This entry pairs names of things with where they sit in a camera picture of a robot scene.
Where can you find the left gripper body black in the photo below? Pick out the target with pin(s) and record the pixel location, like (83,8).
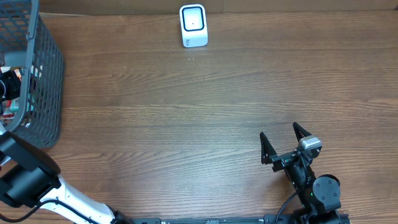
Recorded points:
(8,86)

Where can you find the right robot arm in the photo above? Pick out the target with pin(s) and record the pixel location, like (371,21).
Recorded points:
(319,196)

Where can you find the grey plastic mesh basket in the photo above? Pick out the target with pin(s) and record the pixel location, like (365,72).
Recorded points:
(28,45)

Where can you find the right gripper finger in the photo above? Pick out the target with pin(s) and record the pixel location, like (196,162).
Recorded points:
(300,132)
(268,153)

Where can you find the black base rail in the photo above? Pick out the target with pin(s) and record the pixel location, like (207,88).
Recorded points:
(266,219)

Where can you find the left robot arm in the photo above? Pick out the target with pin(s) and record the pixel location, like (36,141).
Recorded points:
(36,181)

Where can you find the white barcode scanner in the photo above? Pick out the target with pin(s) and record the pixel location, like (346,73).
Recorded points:
(193,25)

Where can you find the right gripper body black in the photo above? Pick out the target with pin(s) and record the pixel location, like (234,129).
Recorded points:
(286,157)

